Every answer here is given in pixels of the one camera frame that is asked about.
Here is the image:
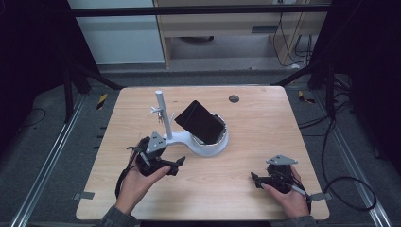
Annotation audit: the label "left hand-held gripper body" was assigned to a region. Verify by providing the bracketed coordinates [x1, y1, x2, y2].
[127, 131, 174, 178]

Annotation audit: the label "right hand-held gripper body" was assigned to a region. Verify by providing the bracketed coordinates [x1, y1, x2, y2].
[265, 153, 300, 195]

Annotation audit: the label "white key stand with tray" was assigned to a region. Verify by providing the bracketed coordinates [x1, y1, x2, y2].
[149, 89, 231, 158]

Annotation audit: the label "black wallet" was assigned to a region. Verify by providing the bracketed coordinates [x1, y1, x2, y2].
[173, 99, 227, 146]

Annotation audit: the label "person's right hand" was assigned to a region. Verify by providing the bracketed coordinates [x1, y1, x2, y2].
[262, 165, 312, 220]

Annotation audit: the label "person's left hand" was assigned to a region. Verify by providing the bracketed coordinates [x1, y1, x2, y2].
[114, 150, 172, 217]

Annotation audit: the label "grey tape strip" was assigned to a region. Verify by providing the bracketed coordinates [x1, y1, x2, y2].
[310, 191, 333, 202]
[73, 191, 96, 201]

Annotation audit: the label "yellow black floor tape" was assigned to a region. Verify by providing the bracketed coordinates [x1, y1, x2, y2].
[96, 93, 109, 111]
[297, 90, 316, 105]

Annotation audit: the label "black metal stand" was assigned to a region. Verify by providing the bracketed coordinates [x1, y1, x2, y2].
[270, 60, 337, 121]
[61, 61, 125, 125]

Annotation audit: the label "white cabinet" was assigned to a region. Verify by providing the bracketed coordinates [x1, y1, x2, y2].
[66, 0, 166, 66]

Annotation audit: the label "light wooden desk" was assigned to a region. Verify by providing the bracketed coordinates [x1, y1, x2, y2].
[152, 0, 333, 69]

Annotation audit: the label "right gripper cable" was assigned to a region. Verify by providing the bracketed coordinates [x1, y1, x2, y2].
[285, 174, 313, 214]

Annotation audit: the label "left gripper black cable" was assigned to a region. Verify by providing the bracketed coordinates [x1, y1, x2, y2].
[114, 145, 149, 201]

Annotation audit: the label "long black floor cable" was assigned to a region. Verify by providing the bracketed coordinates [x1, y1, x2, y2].
[297, 102, 378, 212]

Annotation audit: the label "metal floor rail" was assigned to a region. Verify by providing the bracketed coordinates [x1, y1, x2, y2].
[313, 91, 394, 227]
[9, 94, 87, 227]

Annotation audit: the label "thin black floor cable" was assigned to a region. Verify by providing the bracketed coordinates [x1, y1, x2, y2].
[21, 107, 47, 129]

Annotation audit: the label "hanging black cables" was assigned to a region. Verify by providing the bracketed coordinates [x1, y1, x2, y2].
[271, 11, 314, 68]

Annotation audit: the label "black horizontal frame bar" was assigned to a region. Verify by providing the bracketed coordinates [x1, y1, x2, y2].
[69, 4, 331, 18]

